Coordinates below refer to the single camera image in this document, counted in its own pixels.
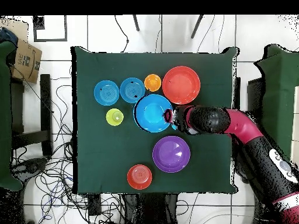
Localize large deep blue bowl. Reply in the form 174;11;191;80
133;93;173;133

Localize large orange bowl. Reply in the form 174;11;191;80
162;65;201;105

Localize orange cup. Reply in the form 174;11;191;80
144;73;162;92

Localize purple bowl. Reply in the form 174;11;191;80
152;135;191;173

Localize yellow cup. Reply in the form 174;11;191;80
105;108;124;127

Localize small red-orange bowl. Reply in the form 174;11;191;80
127;164;153;190

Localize dark green table cloth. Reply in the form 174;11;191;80
70;45;240;195

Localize black furniture piece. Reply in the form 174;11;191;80
246;78;264;113

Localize black tripod leg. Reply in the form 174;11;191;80
132;15;140;32
190;15;204;39

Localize green cloth side table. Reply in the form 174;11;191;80
0;40;23;192
253;44;299;187

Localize black power box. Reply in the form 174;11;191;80
87;193;102;216

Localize white board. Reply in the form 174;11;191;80
291;85;299;162

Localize cardboard box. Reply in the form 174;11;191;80
11;38;43;84

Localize dark blue bag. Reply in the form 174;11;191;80
0;27;19;46

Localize blue ring-patterned bowl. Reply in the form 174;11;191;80
93;80;120;106
119;77;146;104

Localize thin black floor cable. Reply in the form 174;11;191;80
114;15;130;53

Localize black stool frame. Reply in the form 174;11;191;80
11;73;53;157

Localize black square floor frame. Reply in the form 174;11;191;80
33;15;68;42

